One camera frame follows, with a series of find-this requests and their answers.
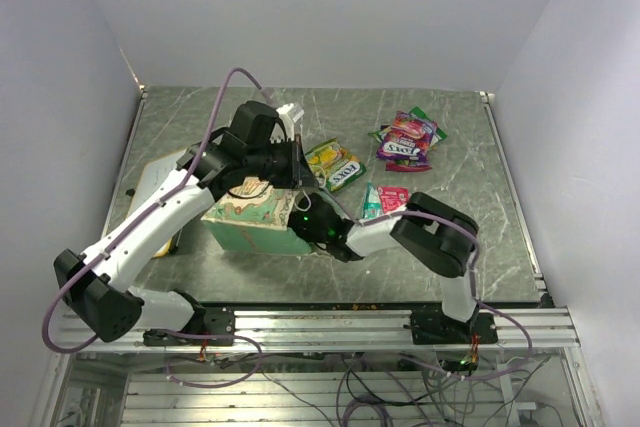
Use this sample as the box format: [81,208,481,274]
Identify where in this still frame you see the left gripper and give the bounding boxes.
[246,134,320,189]

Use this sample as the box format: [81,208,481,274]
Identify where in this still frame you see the green printed paper bag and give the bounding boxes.
[201,177,312,256]

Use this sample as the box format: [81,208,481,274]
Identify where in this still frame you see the teal mint snack packet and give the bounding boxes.
[362,182,384,220]

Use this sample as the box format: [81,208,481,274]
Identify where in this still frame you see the red snack packet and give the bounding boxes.
[377,186,410,214]

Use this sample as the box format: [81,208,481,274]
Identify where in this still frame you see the purple candy packet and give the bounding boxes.
[377,153,431,172]

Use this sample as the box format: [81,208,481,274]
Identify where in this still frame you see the purple white snack packet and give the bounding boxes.
[376,111,437,162]

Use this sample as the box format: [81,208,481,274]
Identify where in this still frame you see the green yellow candy packet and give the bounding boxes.
[368,107,447,145]

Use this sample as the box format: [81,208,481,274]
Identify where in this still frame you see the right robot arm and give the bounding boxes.
[288,192,479,343]

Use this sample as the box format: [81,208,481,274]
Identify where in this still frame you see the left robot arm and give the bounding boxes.
[54,101,317,344]

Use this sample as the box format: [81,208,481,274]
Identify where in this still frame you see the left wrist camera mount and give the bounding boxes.
[271,103,304,141]

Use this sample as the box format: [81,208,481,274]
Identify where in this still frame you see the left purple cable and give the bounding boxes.
[41,67,276,388]

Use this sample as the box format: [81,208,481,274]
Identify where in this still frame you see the small whiteboard yellow frame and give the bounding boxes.
[127,150,185,258]

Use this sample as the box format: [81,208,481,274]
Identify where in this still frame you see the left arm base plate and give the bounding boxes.
[143,307,236,347]

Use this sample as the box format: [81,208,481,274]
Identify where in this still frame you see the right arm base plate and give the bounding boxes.
[403,303,498,345]

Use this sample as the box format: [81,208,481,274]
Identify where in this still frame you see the loose wires under table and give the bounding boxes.
[164,329,551,427]

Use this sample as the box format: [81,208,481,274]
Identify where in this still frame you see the aluminium frame rail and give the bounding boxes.
[54,306,581,356]

